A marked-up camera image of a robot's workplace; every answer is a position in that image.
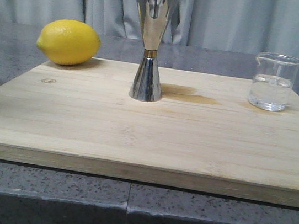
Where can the steel double jigger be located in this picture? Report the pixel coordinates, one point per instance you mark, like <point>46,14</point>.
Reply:
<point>154,16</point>

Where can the clear glass beaker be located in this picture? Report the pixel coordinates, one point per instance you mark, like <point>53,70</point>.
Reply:
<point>272,83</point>

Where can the light wooden cutting board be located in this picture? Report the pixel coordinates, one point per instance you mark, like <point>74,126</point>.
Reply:
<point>202,135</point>

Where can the yellow lemon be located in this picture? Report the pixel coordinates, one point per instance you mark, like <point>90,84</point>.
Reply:
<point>68,42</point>

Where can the grey curtain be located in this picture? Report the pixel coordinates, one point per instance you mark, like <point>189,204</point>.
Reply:
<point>247,26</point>

